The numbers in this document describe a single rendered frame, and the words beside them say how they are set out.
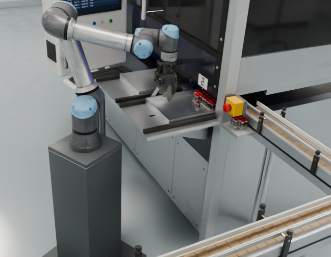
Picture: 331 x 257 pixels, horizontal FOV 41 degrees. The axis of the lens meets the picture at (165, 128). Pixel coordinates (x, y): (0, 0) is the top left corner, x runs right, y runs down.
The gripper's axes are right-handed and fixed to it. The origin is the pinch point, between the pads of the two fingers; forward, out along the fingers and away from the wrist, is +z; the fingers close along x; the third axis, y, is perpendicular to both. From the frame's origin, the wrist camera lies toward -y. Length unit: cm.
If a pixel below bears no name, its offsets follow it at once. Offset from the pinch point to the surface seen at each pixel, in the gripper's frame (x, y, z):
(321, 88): -3, -107, 14
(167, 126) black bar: 7.5, 5.0, 10.5
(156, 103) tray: -18.1, -2.7, 12.0
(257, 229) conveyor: 85, 12, 7
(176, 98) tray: -20.2, -15.6, 12.0
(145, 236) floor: -14, 3, 100
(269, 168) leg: 34, -39, 30
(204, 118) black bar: 7.5, -16.2, 10.5
